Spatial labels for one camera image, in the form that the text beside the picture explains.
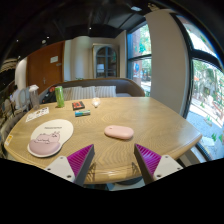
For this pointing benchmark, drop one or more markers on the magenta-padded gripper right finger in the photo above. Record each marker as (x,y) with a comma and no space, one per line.
(150,159)

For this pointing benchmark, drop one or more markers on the white mouse pad pink rest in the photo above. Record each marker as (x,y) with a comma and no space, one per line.
(50,135)

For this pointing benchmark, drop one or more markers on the group of white chairs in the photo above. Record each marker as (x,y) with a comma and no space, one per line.
(21,98)

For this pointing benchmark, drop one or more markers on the small teal pack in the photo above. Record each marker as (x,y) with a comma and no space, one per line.
(82,113)

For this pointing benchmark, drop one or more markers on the green drink can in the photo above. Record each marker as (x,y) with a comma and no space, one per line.
(60,97)

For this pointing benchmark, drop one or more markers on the white sticker sheet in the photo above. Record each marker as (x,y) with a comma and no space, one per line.
(37,114)

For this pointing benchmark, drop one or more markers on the yellow sticker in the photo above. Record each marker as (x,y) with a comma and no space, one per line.
(9,140)

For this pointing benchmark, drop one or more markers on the black box with orange print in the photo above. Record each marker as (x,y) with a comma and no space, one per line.
(78,105)

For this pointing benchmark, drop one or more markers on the pink computer mouse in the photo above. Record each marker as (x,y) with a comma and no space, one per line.
(119,132)

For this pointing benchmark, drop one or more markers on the brown curved sofa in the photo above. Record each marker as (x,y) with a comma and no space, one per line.
(126,86)

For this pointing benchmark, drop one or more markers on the clear tumbler with white lid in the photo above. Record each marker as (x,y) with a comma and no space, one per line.
(34,98)

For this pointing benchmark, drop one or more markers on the black backpack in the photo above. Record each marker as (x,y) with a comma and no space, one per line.
(49,96)

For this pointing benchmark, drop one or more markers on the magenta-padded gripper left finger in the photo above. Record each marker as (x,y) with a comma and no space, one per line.
(79,160)

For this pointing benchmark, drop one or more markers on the brown wooden door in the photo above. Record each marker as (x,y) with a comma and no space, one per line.
(45,68)

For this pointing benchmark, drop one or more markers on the small white tube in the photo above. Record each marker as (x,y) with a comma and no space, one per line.
(96,102)

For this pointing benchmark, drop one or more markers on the striped cushion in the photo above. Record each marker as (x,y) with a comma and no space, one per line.
(67,94)
(83,93)
(106,91)

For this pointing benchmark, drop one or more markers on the arched glass-door cabinet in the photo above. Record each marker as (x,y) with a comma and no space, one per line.
(106,61)

